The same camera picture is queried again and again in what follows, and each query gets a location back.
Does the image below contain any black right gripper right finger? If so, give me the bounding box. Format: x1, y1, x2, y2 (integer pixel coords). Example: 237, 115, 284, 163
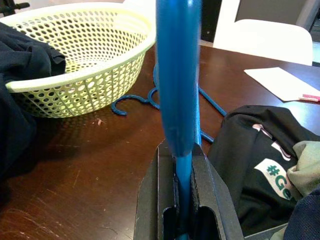
190, 143, 245, 240

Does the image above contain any blue plastic hanger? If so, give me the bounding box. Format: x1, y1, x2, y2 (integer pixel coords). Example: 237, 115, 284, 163
110, 0, 228, 240

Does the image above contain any white plastic chair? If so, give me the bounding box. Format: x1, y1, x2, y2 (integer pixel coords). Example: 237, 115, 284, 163
211, 0, 314, 67

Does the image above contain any pale yellow perforated basket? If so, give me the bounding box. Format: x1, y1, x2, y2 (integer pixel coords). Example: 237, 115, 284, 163
0, 1, 158, 119

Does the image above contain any grey-green cloth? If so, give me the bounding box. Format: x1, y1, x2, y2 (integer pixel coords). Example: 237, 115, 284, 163
286, 140, 320, 202

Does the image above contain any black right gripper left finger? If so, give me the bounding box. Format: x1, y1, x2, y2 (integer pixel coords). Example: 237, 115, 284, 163
133, 139, 181, 240

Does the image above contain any navy blue cloth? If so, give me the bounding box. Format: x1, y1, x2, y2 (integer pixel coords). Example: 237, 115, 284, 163
287, 186, 320, 240

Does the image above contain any white paper sheet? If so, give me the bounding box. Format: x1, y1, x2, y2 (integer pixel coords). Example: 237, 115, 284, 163
243, 66, 320, 103

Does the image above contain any black garment with green print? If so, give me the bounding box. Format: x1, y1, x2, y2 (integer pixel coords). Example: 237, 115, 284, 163
206, 104, 320, 237

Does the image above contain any dark navy garment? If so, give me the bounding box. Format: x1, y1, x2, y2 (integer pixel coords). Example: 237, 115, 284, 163
0, 21, 67, 183

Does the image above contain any pink pen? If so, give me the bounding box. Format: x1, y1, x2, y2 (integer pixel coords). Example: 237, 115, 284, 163
298, 93, 320, 103

